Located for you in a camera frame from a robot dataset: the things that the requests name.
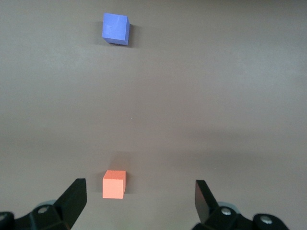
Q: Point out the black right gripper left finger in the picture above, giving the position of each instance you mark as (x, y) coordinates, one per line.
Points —
(69, 201)

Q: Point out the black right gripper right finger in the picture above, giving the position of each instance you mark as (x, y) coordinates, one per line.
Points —
(204, 203)

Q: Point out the orange foam block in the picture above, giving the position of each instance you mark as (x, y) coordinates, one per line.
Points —
(112, 185)

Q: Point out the purple foam block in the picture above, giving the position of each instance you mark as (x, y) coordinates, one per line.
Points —
(114, 27)

